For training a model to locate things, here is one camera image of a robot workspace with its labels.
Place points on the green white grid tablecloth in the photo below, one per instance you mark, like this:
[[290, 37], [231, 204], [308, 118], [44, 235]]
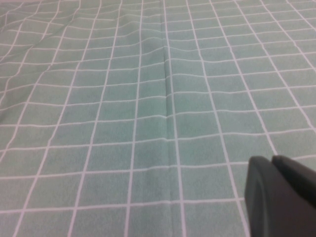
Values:
[[123, 111]]

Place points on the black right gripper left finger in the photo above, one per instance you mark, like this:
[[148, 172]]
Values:
[[276, 202]]

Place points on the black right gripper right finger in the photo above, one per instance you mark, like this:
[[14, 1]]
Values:
[[300, 176]]

